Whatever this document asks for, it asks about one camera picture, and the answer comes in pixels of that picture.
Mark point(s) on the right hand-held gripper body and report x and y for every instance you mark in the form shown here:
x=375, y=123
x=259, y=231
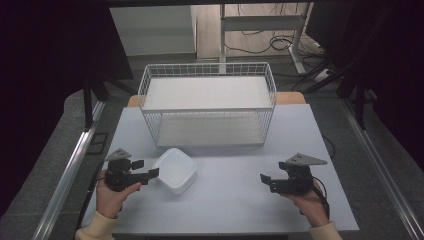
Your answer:
x=298, y=176

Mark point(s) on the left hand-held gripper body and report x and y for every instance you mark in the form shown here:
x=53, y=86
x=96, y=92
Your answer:
x=120, y=170

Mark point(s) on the white square plastic container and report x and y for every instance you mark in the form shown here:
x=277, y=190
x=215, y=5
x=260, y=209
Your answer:
x=175, y=170

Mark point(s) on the person's left hand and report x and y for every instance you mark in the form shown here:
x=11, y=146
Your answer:
x=111, y=198

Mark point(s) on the person's right hand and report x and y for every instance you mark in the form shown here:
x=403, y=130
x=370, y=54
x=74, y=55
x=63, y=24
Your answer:
x=308, y=206

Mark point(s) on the wooden table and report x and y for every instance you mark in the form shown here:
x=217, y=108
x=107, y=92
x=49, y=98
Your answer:
x=290, y=98

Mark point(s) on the black metal stand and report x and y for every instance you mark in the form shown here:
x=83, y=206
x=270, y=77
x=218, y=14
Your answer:
x=359, y=100
x=88, y=103

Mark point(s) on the white power strip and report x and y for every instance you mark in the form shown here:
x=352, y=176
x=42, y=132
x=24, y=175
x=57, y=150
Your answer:
x=321, y=75

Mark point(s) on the white cabinet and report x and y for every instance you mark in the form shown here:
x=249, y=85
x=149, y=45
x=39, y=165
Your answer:
x=153, y=30

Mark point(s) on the aluminium floor rail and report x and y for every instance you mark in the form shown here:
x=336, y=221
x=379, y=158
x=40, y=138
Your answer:
x=66, y=180
x=383, y=173

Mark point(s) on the white metal desk frame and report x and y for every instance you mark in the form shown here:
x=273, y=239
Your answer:
x=263, y=22

